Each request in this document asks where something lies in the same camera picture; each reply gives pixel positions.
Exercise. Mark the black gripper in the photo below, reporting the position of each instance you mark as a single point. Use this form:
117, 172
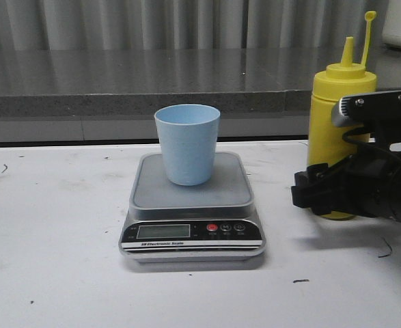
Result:
368, 182

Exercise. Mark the yellow squeeze bottle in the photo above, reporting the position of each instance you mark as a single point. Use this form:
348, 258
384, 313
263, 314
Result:
337, 80

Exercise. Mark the light blue plastic cup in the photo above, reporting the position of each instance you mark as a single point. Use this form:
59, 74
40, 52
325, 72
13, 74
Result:
188, 135

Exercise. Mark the silver electronic kitchen scale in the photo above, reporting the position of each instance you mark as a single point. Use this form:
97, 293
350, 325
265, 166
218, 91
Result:
213, 221

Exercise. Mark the grey stone counter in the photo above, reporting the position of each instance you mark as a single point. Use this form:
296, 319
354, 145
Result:
94, 97

